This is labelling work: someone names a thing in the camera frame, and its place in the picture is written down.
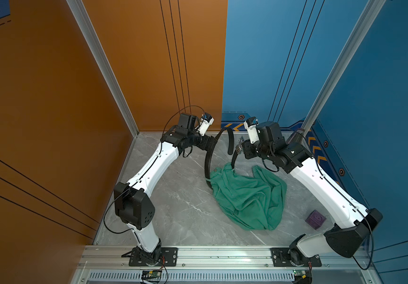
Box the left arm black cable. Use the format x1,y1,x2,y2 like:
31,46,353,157
103,105,206,235

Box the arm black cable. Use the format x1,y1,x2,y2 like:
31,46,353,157
103,105,206,235
260,148,375,271

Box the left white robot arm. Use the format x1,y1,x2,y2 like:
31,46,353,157
114,112,214,266

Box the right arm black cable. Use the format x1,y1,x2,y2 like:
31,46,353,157
260,148,375,271

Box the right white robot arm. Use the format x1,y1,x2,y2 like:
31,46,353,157
241,117,383,266

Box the green trousers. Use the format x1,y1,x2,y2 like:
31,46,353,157
207,163,287,231

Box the brown wooden metronome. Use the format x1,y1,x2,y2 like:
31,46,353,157
287,128,307,146

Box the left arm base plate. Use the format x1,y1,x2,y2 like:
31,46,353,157
129,247,179,267

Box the aluminium mounting rail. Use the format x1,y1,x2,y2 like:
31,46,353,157
71,246,382,284

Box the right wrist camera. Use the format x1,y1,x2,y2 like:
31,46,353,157
244,117,259,144

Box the purple cube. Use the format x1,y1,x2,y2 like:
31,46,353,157
305,210,326,230

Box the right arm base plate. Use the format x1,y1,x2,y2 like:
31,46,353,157
270,247,322,267

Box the aluminium corner post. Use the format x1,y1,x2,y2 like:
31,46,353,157
301,0,386,136
66,0,140,138

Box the left green circuit board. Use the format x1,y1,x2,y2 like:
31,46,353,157
141,270,162,282

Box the left aluminium corner post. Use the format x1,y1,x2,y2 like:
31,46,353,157
66,0,140,138

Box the right aluminium corner post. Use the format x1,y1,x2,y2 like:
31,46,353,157
301,0,386,136

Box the green circuit board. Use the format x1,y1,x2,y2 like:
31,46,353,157
293,270,313,284
141,270,162,282

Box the black belt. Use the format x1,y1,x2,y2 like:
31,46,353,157
204,126,242,181

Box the right green circuit board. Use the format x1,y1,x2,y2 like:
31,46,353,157
293,270,313,284

